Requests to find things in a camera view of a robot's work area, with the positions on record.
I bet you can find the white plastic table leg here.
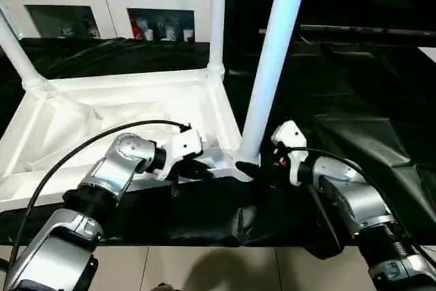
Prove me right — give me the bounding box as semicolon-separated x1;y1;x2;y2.
0;4;47;89
206;0;228;77
238;0;313;166

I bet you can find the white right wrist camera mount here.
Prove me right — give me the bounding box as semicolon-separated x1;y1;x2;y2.
270;119;307;186

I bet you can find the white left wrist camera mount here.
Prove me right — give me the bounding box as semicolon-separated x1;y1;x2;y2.
153;127;205;183

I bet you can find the white plastic table top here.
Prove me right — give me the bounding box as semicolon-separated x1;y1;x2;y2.
0;67;263;213

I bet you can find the black metal rail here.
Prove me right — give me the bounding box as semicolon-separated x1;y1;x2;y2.
299;25;436;37

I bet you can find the white flat board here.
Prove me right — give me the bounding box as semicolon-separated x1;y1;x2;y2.
420;46;436;63

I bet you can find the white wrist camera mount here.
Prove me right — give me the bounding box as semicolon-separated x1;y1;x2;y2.
270;119;307;186
153;127;205;183

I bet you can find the black mat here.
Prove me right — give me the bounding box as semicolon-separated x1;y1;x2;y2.
0;33;436;261

